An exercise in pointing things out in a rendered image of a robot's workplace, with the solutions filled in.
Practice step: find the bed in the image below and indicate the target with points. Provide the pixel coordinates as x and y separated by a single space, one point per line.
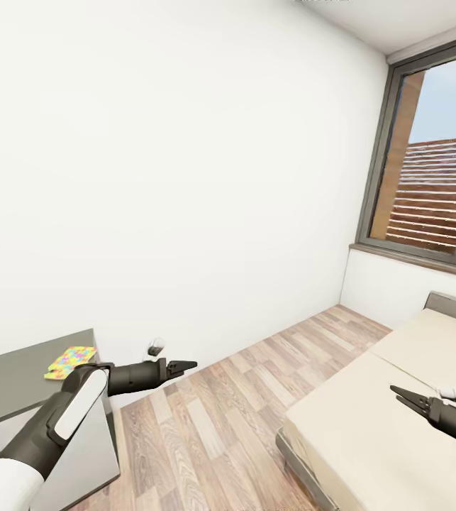
356 447

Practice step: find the desk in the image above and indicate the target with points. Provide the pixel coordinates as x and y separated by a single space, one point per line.
90 461

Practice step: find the fixed window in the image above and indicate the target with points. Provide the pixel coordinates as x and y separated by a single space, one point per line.
409 207

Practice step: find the jigsaw puzzle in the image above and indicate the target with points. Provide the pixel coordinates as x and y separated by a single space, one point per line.
71 358

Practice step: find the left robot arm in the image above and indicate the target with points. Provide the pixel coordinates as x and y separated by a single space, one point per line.
27 461

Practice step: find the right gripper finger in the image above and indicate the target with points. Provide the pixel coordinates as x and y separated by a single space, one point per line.
423 413
419 400

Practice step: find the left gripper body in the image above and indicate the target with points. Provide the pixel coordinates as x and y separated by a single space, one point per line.
147 375

